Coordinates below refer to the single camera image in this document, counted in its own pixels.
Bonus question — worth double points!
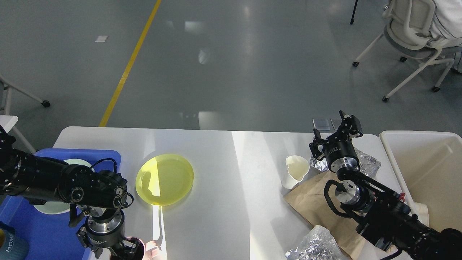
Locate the pink mug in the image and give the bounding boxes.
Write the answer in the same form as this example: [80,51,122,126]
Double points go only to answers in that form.
[125,237,167,260]

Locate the white plastic bin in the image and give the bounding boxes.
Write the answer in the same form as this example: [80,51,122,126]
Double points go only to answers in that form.
[379,131,462,231]

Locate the seated person white shirt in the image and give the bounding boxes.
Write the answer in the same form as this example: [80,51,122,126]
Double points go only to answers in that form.
[430,0,462,74]

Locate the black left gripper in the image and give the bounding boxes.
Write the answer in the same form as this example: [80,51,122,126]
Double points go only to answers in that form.
[76,209,143,260]

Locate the white office chair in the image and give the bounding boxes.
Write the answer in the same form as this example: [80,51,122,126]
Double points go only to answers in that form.
[352,0,461,102]

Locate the pale green plate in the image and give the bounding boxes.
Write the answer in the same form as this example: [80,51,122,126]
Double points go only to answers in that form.
[33,159,91,215]

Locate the blue plastic tray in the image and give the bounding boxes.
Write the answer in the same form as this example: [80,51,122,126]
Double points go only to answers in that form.
[1,148,122,260]

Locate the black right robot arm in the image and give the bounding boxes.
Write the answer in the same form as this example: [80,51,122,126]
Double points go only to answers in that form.
[309,110,461,260]

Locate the brown paper bag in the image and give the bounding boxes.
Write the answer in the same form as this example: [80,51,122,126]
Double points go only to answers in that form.
[284,171,396,260]

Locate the white paper cup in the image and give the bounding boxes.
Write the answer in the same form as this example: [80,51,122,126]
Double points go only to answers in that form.
[282,155,310,190]

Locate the black tripod leg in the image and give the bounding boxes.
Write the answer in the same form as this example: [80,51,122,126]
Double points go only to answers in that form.
[349,0,358,25]

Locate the white side table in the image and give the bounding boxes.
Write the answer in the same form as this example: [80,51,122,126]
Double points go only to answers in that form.
[0,115,37,154]

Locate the yellow plastic plate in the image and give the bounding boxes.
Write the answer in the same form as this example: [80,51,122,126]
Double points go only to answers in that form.
[135,153,195,206]

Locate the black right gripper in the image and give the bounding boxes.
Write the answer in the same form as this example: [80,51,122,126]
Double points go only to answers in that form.
[310,110,363,172]

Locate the crumpled foil near gripper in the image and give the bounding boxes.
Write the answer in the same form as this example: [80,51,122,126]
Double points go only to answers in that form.
[310,148,381,178]

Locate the dark teal mug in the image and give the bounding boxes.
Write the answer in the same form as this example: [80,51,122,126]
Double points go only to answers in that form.
[0,222,29,260]

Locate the crumpled foil front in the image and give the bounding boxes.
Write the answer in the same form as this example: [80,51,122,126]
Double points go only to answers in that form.
[285,225,348,260]

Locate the chair leg with caster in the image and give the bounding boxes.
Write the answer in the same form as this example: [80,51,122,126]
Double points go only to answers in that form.
[0,74,51,116]

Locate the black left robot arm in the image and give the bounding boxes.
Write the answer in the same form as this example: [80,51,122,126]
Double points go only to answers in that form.
[0,128,141,260]

